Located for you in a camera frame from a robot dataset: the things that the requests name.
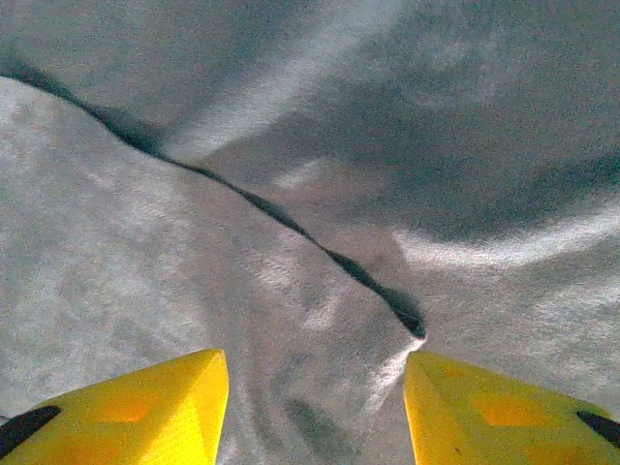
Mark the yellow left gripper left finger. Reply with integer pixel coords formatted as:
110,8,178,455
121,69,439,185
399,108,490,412
0,349,231,465

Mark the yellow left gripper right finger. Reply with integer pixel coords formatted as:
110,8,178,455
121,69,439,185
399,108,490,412
402,351,620,465

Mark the grey t-shirt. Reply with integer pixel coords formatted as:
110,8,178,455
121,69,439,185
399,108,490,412
0,0,620,465

